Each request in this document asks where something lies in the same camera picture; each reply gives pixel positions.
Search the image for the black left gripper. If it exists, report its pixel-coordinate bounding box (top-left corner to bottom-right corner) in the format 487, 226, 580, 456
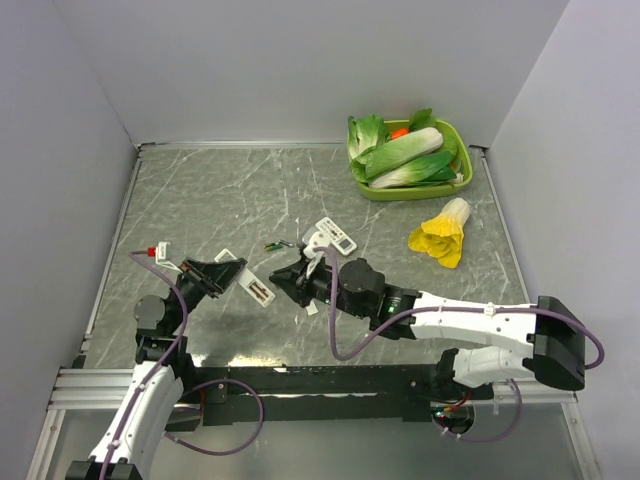
167, 256, 246, 333

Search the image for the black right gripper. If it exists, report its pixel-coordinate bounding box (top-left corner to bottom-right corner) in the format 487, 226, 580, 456
269, 256, 369, 319

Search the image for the plain white remote control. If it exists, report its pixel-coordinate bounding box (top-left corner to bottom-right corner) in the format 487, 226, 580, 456
214, 248, 275, 308

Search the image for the white battery cover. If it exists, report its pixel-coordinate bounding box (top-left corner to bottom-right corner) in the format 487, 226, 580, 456
305, 302, 318, 316

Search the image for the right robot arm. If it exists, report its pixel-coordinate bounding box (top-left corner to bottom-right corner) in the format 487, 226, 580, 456
269, 258, 586, 399

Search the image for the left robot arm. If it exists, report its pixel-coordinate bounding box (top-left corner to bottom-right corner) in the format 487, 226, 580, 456
65, 250, 247, 479

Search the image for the white remote with buttons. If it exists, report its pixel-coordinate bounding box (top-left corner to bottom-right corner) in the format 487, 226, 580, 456
315, 217, 357, 257

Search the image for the black base bar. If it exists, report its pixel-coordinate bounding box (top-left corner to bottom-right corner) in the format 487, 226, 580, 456
183, 365, 494, 426

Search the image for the yellow toy cabbage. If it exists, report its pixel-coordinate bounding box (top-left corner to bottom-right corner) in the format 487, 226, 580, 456
408, 198, 471, 269

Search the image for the green toy lettuce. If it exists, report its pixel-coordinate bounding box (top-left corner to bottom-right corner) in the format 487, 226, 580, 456
347, 114, 390, 161

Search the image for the green toy bok choy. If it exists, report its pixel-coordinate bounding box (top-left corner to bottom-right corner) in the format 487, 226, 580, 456
369, 151, 458, 189

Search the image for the orange toy carrot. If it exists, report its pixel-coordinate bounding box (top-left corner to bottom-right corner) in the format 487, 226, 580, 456
391, 128, 409, 139

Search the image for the large green toy cabbage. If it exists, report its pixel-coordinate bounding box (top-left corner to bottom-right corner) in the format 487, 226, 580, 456
365, 127, 444, 181

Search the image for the green plastic basket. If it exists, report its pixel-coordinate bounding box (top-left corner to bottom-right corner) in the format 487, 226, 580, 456
349, 109, 473, 201

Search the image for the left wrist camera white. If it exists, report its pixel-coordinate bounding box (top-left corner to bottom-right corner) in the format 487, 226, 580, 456
145, 241, 179, 271

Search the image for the aluminium frame rail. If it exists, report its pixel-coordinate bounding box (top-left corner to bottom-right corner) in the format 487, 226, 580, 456
47, 364, 577, 412

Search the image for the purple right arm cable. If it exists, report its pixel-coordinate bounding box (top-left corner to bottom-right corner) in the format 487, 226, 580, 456
314, 246, 606, 444

